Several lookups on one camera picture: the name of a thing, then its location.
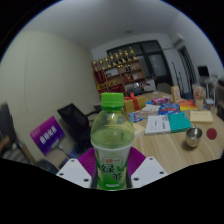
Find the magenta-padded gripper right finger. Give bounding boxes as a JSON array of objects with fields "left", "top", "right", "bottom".
[{"left": 126, "top": 146, "right": 169, "bottom": 190}]

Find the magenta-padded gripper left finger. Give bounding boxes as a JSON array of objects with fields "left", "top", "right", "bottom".
[{"left": 55, "top": 147, "right": 99, "bottom": 190}]

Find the green tea drink bottle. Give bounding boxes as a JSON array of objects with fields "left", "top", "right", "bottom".
[{"left": 90, "top": 92, "right": 136, "bottom": 192}]

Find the black bag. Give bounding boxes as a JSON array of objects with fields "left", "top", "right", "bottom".
[{"left": 34, "top": 158, "right": 61, "bottom": 174}]

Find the beige paper booklet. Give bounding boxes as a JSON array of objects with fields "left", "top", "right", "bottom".
[{"left": 132, "top": 121, "right": 146, "bottom": 136}]

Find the purple sign board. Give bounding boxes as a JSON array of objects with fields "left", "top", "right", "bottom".
[{"left": 29, "top": 115, "right": 66, "bottom": 156}]

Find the black office chair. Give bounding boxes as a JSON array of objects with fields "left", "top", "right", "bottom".
[{"left": 56, "top": 102, "right": 101, "bottom": 153}]

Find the white printed booklet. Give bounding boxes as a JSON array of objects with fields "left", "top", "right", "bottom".
[{"left": 144, "top": 114, "right": 172, "bottom": 136}]

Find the small blue printed package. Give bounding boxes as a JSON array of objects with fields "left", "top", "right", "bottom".
[{"left": 128, "top": 109, "right": 148, "bottom": 123}]

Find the stainless steel cup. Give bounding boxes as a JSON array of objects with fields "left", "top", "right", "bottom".
[{"left": 185, "top": 126, "right": 204, "bottom": 149}]

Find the teal book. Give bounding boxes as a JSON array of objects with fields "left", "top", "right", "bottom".
[{"left": 167, "top": 111, "right": 193, "bottom": 134}]

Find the large blue printed package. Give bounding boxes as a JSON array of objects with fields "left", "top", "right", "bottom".
[{"left": 157, "top": 102, "right": 181, "bottom": 116}]

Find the yellow gift box red ribbon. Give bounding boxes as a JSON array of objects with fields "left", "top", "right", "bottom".
[{"left": 123, "top": 91, "right": 147, "bottom": 114}]

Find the pink printed box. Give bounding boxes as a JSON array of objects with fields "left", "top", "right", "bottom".
[{"left": 150, "top": 96, "right": 171, "bottom": 106}]

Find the flat round red coaster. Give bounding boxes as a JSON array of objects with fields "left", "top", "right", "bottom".
[{"left": 205, "top": 127, "right": 218, "bottom": 141}]

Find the upright orange box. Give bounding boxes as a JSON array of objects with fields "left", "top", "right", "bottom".
[{"left": 170, "top": 85, "right": 183, "bottom": 103}]

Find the pink flower bouquet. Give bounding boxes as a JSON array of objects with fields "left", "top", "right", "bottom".
[{"left": 192, "top": 85, "right": 208, "bottom": 111}]

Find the wooden shelf unit with trophies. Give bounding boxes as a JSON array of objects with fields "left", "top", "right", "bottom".
[{"left": 91, "top": 46, "right": 148, "bottom": 96}]

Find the black computer monitor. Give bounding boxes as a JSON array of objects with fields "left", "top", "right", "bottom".
[{"left": 197, "top": 65, "right": 211, "bottom": 79}]

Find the white air conditioner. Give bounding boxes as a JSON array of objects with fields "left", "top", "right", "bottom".
[{"left": 173, "top": 32, "right": 186, "bottom": 46}]

